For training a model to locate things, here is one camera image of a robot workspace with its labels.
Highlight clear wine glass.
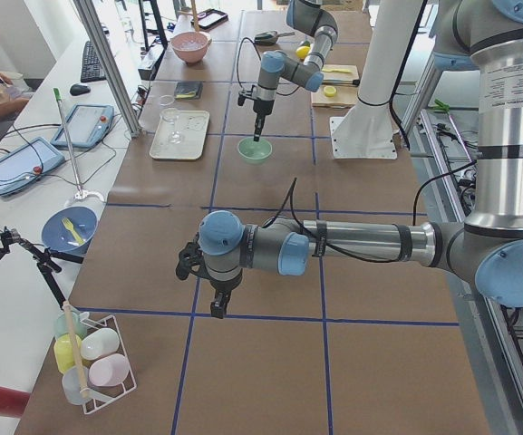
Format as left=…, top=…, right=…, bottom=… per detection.
left=160, top=107, right=184, bottom=144

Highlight yellow plastic fork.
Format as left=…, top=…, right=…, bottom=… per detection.
left=62, top=217, right=84, bottom=246

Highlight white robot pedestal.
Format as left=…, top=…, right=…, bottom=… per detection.
left=331, top=0, right=426, bottom=160

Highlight near teach pendant tablet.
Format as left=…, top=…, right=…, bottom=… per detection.
left=0, top=137, right=65, bottom=196

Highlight teach pendant tablet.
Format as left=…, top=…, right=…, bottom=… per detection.
left=0, top=137, right=65, bottom=196
left=51, top=104, right=114, bottom=150

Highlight grey yellow folded cloth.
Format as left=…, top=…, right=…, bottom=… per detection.
left=174, top=81, right=203, bottom=100

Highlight cream bear print tray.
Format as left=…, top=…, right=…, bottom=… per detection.
left=149, top=108, right=209, bottom=160

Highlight large blue bowl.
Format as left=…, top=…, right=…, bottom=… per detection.
left=41, top=207, right=98, bottom=256

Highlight whole yellow lemon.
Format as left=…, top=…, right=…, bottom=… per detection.
left=295, top=47, right=310, bottom=60

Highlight white wire cup rack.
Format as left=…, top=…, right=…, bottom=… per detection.
left=53, top=302, right=137, bottom=415

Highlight yellow plastic knife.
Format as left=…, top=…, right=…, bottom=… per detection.
left=322, top=68, right=353, bottom=74

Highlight metal rod reacher tool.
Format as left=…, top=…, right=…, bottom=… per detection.
left=53, top=88, right=105, bottom=208

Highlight wooden cutting board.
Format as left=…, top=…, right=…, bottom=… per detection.
left=311, top=64, right=360, bottom=108

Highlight lemon half slice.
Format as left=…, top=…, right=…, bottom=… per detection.
left=323, top=85, right=337, bottom=98

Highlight black computer mouse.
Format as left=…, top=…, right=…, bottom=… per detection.
left=69, top=83, right=91, bottom=96

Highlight aluminium frame post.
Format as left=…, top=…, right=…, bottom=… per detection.
left=74, top=0, right=141, bottom=138

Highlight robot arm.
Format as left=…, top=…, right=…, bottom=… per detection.
left=237, top=0, right=338, bottom=142
left=176, top=1, right=523, bottom=318

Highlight far teach pendant tablet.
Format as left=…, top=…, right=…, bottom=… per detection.
left=51, top=104, right=114, bottom=150

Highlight pink bowl with ice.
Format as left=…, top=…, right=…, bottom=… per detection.
left=170, top=32, right=212, bottom=64

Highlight metal ice scoop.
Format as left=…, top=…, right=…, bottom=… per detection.
left=254, top=31, right=295, bottom=46

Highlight steel muddler black tip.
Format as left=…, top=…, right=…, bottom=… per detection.
left=323, top=79, right=360, bottom=87

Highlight black camera tripod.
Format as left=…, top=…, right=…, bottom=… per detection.
left=0, top=227, right=84, bottom=312

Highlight black keyboard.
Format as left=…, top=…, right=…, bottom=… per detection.
left=80, top=41, right=106, bottom=83

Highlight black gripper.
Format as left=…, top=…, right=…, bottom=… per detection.
left=237, top=85, right=274, bottom=142
left=175, top=234, right=242, bottom=318

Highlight light green bowl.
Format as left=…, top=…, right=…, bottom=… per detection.
left=237, top=137, right=273, bottom=165

